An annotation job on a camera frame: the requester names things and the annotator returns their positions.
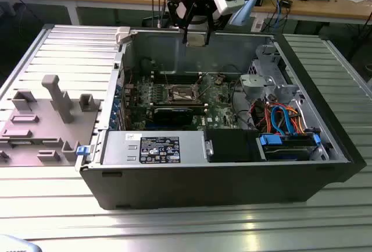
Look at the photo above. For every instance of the grey plastic case latch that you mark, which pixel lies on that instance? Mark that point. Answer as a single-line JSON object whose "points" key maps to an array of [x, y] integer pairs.
{"points": [[122, 35]]}

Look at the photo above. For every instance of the silver power supply unit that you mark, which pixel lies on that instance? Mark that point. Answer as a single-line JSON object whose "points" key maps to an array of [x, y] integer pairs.
{"points": [[122, 147]]}

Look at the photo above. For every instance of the hard disk in blue carrier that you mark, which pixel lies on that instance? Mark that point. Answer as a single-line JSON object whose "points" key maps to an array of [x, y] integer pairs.
{"points": [[270, 141]]}

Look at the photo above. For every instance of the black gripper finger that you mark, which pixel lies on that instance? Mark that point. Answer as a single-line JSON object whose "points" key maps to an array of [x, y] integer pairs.
{"points": [[171, 7], [207, 35]]}

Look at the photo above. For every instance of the white paper label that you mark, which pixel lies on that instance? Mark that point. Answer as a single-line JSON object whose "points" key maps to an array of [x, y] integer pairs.
{"points": [[257, 25]]}

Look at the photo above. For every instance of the black graphics card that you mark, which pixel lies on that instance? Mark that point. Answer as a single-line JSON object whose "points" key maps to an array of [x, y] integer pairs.
{"points": [[173, 116]]}

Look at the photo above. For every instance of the black PC case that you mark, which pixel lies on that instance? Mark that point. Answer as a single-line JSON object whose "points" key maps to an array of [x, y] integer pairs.
{"points": [[203, 188]]}

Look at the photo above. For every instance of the CPU socket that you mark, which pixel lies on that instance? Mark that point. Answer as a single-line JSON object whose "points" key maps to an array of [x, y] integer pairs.
{"points": [[181, 90]]}

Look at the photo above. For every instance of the white plastic device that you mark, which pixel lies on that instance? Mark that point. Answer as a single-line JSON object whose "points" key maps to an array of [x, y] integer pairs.
{"points": [[14, 244]]}

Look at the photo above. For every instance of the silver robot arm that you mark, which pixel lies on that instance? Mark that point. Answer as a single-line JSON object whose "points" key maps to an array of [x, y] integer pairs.
{"points": [[245, 9]]}

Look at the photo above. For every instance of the silver metal drive cage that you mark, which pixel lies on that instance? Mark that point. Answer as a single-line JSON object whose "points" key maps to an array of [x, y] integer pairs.
{"points": [[255, 84]]}

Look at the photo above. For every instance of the green motherboard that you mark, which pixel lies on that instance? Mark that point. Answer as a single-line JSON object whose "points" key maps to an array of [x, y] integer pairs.
{"points": [[218, 109]]}

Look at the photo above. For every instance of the blue plastic case latch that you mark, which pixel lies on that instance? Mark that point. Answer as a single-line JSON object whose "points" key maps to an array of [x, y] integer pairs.
{"points": [[82, 151]]}

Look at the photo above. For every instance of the green RAM stick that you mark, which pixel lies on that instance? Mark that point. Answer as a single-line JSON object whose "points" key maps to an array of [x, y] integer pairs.
{"points": [[180, 106]]}

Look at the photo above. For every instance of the CPU with silver top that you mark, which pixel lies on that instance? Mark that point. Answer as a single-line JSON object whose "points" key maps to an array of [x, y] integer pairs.
{"points": [[196, 41]]}

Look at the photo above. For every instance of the black plastic shroud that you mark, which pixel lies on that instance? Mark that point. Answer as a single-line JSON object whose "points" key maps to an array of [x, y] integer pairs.
{"points": [[229, 145]]}

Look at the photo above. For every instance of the grey parts rack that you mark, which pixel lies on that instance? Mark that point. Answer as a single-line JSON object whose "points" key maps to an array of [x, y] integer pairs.
{"points": [[43, 135]]}

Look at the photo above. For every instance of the small black adapter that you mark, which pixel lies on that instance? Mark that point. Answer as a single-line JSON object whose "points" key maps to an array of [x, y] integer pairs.
{"points": [[286, 2]]}

